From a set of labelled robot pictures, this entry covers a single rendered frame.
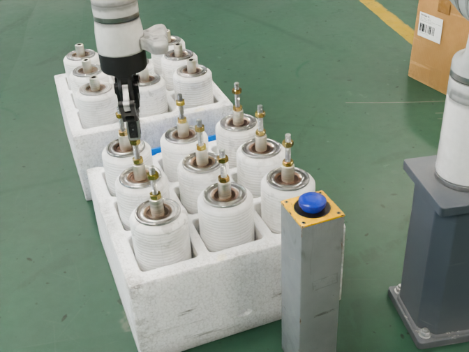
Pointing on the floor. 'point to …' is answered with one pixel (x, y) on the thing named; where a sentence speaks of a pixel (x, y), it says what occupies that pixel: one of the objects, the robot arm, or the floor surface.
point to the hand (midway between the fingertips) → (133, 127)
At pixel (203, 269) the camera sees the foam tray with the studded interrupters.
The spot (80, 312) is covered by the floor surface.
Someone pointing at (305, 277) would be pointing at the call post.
